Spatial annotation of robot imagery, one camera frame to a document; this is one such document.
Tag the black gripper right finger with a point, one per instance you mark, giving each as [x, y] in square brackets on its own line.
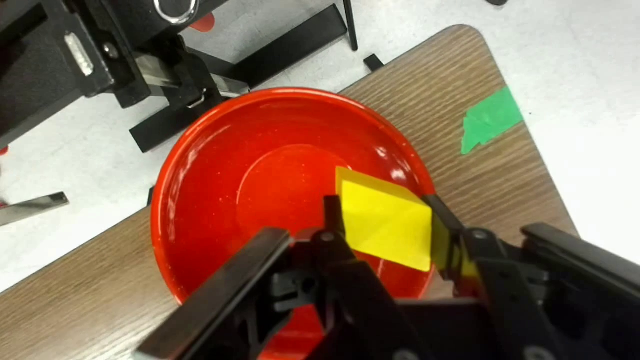
[567, 301]

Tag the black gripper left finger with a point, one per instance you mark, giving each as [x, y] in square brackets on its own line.
[347, 301]

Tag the yellow cube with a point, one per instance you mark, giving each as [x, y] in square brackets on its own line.
[387, 221]

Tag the red plastic bowl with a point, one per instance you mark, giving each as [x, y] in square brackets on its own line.
[252, 173]

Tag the short green tape patch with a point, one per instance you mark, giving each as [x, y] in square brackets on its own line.
[490, 121]

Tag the long black flat bar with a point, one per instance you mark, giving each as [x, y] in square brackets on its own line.
[266, 56]

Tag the grey metal bar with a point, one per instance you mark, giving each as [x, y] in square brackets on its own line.
[30, 211]

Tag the black mounting board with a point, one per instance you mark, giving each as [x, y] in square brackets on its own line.
[41, 60]

